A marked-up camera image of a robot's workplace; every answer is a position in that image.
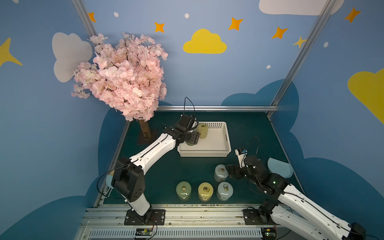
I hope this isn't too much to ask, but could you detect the white perforated plastic basket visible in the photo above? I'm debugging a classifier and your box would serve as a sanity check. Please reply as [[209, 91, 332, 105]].
[[178, 122, 232, 158]]

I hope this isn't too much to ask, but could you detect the yellow tea canister back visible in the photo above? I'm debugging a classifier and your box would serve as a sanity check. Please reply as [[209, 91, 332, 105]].
[[197, 123, 209, 139]]

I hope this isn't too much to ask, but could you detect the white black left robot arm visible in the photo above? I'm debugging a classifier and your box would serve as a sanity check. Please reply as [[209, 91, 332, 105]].
[[111, 114, 200, 218]]

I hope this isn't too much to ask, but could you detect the brown tree trunk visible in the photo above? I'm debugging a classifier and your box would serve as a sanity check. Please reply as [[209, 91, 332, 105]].
[[138, 120, 152, 140]]

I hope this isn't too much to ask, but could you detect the yellow tea canister front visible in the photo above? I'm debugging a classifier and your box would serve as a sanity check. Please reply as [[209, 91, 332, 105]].
[[198, 182, 214, 202]]

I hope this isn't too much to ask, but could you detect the aluminium base rail track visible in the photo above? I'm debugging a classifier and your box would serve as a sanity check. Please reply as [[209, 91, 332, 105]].
[[73, 203, 310, 240]]

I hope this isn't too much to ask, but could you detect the blue tea canister back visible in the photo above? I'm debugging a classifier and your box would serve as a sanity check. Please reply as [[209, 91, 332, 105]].
[[214, 164, 229, 183]]

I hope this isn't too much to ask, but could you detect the dark square tree base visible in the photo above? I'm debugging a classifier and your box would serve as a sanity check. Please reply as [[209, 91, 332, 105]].
[[137, 130, 160, 145]]

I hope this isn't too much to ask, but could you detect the yellow tea canister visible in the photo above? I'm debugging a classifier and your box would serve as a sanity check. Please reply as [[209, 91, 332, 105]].
[[198, 182, 214, 202], [197, 123, 209, 139]]

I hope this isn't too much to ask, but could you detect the blue tea canister front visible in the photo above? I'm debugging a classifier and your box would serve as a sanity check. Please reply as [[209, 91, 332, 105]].
[[217, 182, 234, 202]]

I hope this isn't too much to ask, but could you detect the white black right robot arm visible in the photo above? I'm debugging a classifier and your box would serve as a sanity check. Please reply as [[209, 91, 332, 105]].
[[225, 156, 367, 240]]

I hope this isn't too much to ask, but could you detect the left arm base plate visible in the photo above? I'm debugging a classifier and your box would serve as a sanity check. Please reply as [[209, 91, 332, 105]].
[[124, 209, 166, 226]]

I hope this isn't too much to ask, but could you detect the right green circuit board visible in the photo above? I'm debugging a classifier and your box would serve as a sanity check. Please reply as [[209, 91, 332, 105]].
[[261, 228, 277, 240]]

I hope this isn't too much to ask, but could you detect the light blue dustpan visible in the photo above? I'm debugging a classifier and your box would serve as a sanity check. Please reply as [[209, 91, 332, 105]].
[[267, 158, 294, 179]]

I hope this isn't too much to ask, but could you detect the blue tea canister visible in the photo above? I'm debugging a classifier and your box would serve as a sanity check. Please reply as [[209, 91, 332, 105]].
[[217, 182, 234, 202], [214, 164, 229, 183]]

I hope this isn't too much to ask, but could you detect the green tea canister front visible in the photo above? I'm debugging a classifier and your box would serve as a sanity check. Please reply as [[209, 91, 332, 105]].
[[176, 181, 192, 201]]

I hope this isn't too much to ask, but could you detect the left green circuit board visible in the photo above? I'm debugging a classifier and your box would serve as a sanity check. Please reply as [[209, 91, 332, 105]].
[[135, 228, 154, 238]]

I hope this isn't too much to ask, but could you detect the green circuit board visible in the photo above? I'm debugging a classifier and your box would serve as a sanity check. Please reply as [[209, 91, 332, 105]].
[[135, 228, 154, 238], [261, 228, 277, 240]]

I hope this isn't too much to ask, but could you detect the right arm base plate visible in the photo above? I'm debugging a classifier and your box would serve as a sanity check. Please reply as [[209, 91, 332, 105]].
[[243, 209, 275, 226]]

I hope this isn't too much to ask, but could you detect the aluminium frame rail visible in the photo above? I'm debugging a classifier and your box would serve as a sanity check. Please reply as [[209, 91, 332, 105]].
[[157, 106, 279, 112]]

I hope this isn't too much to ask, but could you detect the pink cherry blossom tree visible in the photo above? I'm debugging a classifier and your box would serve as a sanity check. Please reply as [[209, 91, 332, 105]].
[[72, 34, 168, 122]]

